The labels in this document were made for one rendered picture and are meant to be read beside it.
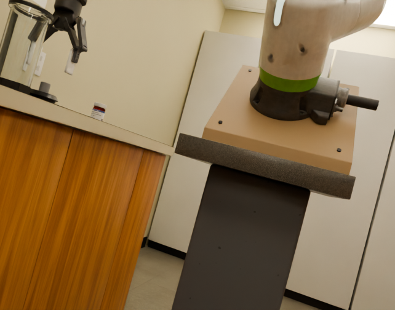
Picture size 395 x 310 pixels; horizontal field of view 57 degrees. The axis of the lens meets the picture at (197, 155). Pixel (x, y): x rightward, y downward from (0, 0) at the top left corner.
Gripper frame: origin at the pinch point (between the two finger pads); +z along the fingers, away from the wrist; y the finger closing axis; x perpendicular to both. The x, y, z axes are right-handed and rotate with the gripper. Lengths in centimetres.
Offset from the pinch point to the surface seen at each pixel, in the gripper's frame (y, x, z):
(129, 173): 15.8, 35.0, 26.8
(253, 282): 74, -15, 36
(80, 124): 19.2, -5.2, 14.8
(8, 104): 19.5, -29.3, 15.2
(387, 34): 110, 287, -151
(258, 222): 72, -15, 24
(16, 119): 16.4, -23.2, 17.6
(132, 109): -56, 148, -9
